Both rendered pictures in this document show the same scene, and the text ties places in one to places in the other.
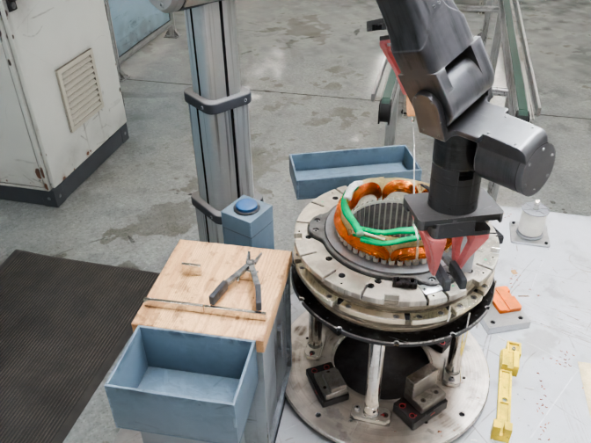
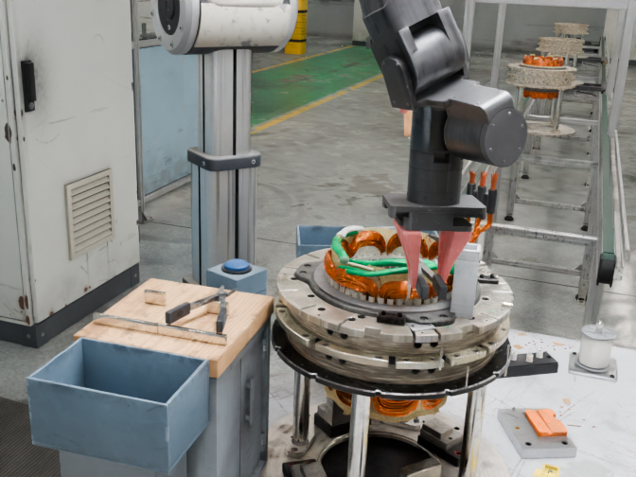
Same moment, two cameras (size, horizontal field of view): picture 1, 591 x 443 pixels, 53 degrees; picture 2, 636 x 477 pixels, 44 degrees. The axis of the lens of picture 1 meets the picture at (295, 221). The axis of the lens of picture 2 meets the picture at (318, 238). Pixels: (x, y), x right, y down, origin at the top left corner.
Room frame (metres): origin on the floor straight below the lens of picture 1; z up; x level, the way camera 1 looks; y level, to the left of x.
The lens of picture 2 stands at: (-0.23, -0.12, 1.50)
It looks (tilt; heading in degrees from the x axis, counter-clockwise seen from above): 19 degrees down; 4
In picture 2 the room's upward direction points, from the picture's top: 2 degrees clockwise
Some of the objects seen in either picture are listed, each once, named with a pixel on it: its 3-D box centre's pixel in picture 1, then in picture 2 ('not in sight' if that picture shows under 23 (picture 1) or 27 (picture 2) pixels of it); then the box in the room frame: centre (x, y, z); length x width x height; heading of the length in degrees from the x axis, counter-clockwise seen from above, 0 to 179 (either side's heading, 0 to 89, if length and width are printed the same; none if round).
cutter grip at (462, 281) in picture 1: (457, 274); (439, 286); (0.57, -0.20, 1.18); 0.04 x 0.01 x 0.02; 8
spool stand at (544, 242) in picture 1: (533, 218); (596, 344); (1.18, -0.57, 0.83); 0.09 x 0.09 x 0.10; 76
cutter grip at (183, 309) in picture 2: (218, 292); (177, 312); (0.64, 0.11, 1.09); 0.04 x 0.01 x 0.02; 154
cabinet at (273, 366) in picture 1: (225, 355); (183, 417); (0.68, 0.12, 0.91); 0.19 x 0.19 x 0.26; 79
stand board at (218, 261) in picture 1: (217, 290); (180, 323); (0.68, 0.12, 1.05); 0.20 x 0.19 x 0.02; 169
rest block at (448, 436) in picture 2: not in sight; (441, 432); (0.83, -0.25, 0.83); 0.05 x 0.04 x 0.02; 46
